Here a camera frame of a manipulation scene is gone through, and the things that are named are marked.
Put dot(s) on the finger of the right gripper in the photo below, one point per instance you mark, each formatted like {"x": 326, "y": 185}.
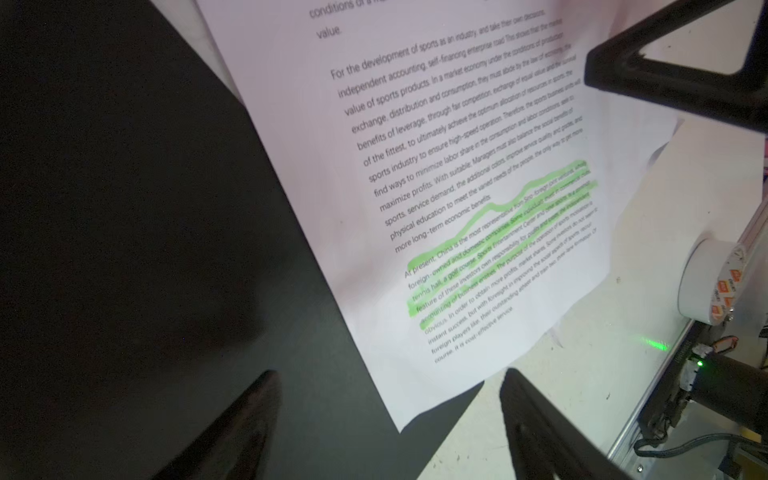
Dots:
{"x": 738, "y": 98}

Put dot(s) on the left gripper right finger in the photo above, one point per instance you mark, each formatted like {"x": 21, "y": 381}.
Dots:
{"x": 542, "y": 443}

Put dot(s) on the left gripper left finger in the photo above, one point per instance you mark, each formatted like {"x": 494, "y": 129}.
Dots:
{"x": 228, "y": 432}

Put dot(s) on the printed paper sheets stack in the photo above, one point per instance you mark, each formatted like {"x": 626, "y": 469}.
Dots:
{"x": 456, "y": 179}

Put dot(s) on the aluminium frame rail front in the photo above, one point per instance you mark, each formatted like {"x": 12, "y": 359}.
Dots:
{"x": 704, "y": 416}

